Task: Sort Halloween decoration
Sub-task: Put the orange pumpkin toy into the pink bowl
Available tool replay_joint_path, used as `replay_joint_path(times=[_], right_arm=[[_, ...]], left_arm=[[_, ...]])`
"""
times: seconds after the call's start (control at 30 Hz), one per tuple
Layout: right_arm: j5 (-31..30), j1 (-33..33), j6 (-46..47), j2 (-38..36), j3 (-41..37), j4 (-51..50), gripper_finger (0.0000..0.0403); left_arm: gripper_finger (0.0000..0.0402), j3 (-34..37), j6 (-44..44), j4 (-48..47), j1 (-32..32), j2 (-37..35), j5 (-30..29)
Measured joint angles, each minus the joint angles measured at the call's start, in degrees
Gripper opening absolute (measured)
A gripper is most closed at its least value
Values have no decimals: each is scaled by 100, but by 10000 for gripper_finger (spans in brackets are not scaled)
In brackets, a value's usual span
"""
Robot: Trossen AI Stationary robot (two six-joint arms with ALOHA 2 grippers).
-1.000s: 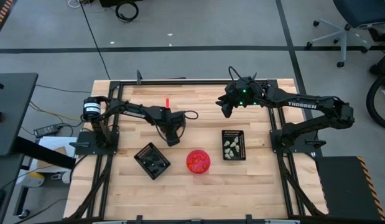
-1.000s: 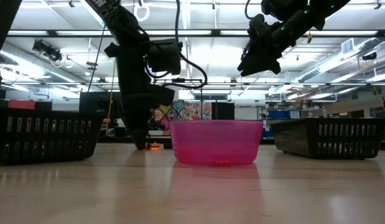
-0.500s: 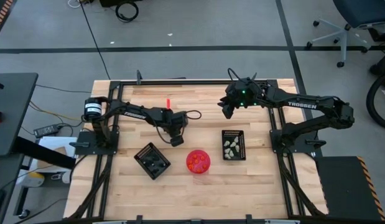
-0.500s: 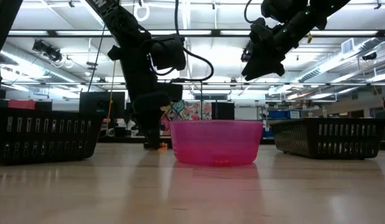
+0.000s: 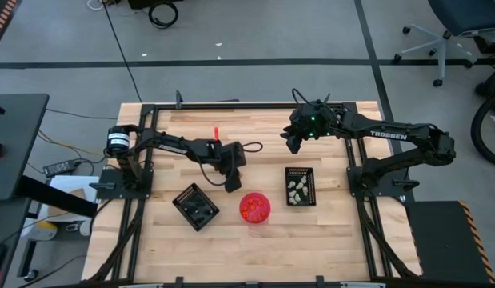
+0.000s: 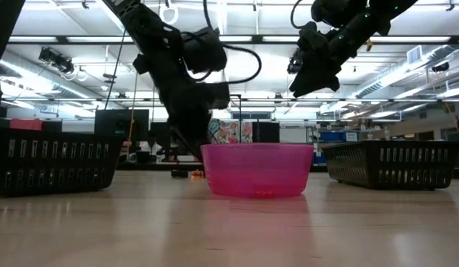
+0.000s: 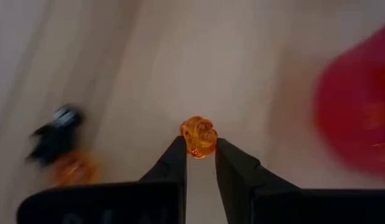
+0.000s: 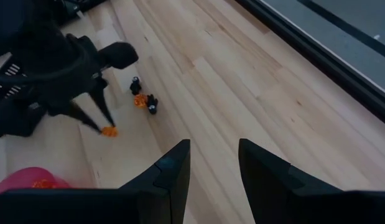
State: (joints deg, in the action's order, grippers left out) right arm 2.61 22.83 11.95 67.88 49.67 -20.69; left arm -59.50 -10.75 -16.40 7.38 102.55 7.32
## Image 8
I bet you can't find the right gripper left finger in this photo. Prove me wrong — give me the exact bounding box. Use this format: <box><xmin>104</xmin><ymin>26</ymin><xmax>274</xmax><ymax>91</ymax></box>
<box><xmin>0</xmin><ymin>139</ymin><xmax>192</xmax><ymax>224</ymax></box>

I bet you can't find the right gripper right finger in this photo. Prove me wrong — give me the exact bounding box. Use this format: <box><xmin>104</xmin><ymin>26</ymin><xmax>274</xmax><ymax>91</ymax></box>
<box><xmin>238</xmin><ymin>138</ymin><xmax>385</xmax><ymax>224</ymax></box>

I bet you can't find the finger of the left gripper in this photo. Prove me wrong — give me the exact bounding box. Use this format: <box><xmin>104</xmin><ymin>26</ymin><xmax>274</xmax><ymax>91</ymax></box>
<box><xmin>67</xmin><ymin>101</ymin><xmax>103</xmax><ymax>134</ymax></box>
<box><xmin>88</xmin><ymin>88</ymin><xmax>117</xmax><ymax>128</ymax></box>

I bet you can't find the small orange pumpkin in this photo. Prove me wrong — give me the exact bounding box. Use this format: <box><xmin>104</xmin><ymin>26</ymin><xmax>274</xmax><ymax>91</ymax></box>
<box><xmin>134</xmin><ymin>93</ymin><xmax>149</xmax><ymax>109</ymax></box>
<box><xmin>101</xmin><ymin>125</ymin><xmax>119</xmax><ymax>138</ymax></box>

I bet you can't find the small black spider figure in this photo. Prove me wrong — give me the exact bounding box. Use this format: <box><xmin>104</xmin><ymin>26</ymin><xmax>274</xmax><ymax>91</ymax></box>
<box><xmin>129</xmin><ymin>76</ymin><xmax>142</xmax><ymax>96</ymax></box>
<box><xmin>146</xmin><ymin>93</ymin><xmax>159</xmax><ymax>115</ymax></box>

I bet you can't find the red plastic bowl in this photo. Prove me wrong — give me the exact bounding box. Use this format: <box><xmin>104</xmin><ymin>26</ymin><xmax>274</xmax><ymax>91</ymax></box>
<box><xmin>0</xmin><ymin>166</ymin><xmax>73</xmax><ymax>196</ymax></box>

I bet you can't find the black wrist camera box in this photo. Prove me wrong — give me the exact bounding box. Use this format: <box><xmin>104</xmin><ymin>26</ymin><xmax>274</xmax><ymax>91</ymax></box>
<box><xmin>98</xmin><ymin>42</ymin><xmax>139</xmax><ymax>70</ymax></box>

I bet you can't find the black aluminium table frame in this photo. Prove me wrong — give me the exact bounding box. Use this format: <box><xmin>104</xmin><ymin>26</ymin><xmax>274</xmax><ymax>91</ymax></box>
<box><xmin>234</xmin><ymin>0</ymin><xmax>385</xmax><ymax>128</ymax></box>

